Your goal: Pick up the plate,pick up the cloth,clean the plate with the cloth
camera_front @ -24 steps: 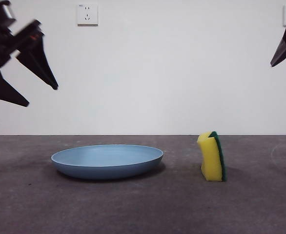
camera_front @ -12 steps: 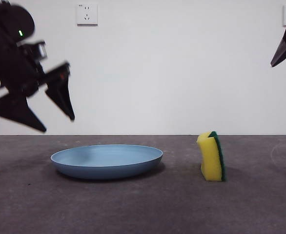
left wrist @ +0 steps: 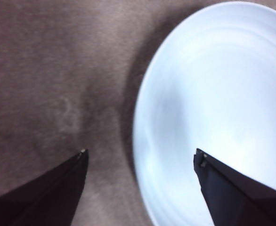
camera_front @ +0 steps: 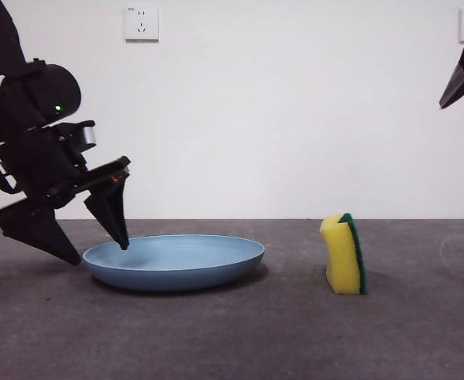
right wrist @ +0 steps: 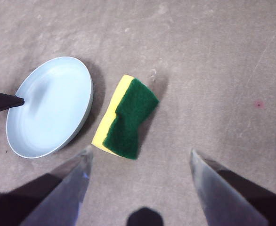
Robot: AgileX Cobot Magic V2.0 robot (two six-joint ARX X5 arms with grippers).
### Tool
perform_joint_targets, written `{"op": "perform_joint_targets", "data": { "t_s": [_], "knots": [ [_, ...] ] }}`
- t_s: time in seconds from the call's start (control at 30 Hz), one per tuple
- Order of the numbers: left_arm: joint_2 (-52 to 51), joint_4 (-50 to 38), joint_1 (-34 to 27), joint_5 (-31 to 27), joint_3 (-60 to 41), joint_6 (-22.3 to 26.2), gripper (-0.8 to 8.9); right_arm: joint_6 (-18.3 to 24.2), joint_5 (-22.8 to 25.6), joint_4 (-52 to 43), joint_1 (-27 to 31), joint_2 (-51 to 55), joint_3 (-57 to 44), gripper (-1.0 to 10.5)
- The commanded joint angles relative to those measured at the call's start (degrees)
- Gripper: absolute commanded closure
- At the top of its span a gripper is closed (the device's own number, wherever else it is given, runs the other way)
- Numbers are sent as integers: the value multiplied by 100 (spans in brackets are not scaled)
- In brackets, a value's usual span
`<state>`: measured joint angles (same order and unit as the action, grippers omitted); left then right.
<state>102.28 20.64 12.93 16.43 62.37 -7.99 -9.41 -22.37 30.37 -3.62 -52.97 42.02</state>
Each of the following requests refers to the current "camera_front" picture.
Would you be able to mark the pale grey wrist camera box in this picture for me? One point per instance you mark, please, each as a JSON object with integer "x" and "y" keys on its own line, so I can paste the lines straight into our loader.
{"x": 87, "y": 136}

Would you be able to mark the yellow sponge with green pad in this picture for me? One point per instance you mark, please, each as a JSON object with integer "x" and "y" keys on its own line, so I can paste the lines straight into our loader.
{"x": 343, "y": 257}

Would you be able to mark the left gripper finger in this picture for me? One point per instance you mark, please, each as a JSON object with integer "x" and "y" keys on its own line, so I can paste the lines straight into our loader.
{"x": 111, "y": 210}
{"x": 38, "y": 229}

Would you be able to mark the blue round plate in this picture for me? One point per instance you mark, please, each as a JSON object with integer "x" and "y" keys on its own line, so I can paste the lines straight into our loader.
{"x": 184, "y": 273}

